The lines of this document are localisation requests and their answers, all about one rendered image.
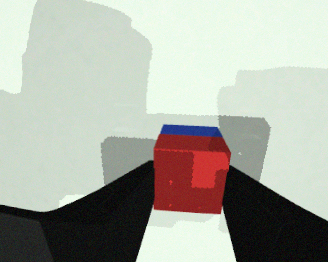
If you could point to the red block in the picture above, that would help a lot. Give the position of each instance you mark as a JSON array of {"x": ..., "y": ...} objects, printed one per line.
[{"x": 190, "y": 173}]

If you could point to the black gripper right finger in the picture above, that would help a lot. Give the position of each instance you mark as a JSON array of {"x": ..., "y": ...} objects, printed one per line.
[{"x": 266, "y": 227}]

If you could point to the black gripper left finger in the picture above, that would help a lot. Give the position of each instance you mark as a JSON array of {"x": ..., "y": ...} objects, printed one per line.
[{"x": 105, "y": 226}]

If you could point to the blue block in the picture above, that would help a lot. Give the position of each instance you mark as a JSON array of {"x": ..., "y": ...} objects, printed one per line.
[{"x": 187, "y": 129}]

